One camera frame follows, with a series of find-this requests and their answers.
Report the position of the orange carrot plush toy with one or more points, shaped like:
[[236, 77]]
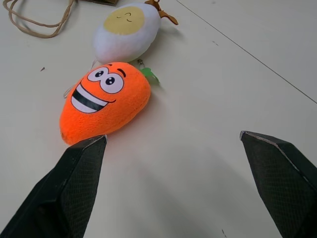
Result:
[[104, 104]]

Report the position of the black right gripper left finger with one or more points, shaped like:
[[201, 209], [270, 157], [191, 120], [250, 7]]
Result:
[[62, 188]]

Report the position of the white egg plush toy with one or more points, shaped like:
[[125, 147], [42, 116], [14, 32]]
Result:
[[126, 32]]

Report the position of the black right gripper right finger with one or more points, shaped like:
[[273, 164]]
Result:
[[284, 183]]

